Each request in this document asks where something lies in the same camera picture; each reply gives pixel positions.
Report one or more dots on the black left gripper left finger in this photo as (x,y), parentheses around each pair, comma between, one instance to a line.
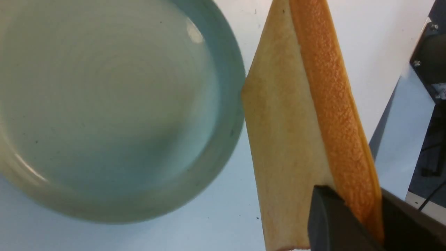
(333,227)

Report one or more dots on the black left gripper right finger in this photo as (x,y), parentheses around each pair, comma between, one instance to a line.
(407,229)

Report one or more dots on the toasted bread slice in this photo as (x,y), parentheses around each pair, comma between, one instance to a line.
(303,126)

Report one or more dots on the light green round plate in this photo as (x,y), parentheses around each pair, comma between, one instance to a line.
(117,111)

